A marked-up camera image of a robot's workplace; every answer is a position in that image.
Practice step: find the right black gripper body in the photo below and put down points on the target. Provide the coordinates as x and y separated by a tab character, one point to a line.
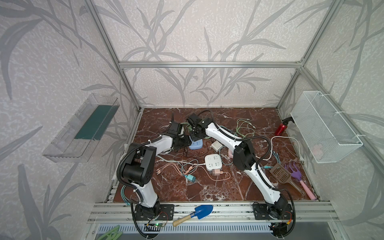
194	121

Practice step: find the clear plastic wall tray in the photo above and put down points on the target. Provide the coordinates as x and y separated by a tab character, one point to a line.
79	138

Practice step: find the teal plug adapter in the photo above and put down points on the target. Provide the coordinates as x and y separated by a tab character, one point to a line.
190	178

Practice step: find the blue toy shovel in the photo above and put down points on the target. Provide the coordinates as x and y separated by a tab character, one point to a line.
200	212

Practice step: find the red spray bottle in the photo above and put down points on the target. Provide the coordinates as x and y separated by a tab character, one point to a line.
283	126

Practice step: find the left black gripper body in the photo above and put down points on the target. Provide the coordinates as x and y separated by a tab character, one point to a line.
184	141

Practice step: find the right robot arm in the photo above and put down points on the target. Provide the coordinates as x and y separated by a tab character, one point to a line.
244	158

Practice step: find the brown toy sieve scoop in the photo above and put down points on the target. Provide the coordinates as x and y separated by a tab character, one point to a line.
283	176

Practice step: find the pink plug adapter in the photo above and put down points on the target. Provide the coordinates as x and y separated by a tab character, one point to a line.
216	172

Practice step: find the white power strip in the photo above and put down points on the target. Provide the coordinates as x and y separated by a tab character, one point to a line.
213	162

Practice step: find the green plastic clip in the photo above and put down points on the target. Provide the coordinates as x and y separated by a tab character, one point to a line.
113	234

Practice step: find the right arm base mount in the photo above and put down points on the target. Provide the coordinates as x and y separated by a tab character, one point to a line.
265	212

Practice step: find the white charger block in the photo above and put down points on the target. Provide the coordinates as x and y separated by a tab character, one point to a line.
216	146

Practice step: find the purple plastic toy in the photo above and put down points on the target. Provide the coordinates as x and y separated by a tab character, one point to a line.
296	174

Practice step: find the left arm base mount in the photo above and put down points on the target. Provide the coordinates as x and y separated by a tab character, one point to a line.
163	212

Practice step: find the pink power strip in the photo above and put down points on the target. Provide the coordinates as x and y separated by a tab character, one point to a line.
230	154

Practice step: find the blue power strip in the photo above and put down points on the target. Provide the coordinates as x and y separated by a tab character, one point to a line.
196	145

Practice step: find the white wire mesh basket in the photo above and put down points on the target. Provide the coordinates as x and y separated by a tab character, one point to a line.
327	134

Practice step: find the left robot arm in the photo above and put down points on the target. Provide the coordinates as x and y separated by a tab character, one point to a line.
136	167

